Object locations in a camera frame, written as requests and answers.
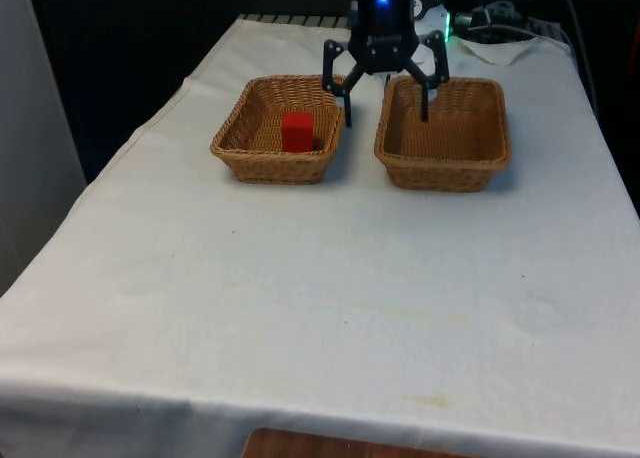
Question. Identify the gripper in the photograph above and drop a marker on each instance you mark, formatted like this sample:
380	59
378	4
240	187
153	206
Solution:
382	33

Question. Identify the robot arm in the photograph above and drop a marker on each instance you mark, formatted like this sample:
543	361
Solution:
436	13

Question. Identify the red cube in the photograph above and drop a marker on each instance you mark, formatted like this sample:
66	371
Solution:
297	133

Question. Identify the wicker basket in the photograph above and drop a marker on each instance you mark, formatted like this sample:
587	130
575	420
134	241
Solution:
440	175
260	168

